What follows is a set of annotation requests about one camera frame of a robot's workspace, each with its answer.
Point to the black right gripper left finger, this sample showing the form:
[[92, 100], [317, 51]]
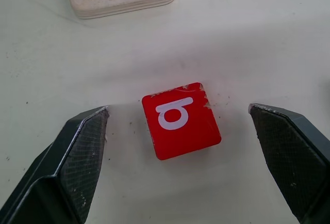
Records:
[[64, 172]]

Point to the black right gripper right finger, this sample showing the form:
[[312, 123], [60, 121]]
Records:
[[291, 157]]

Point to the red letter b block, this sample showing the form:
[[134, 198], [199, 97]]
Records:
[[180, 123]]

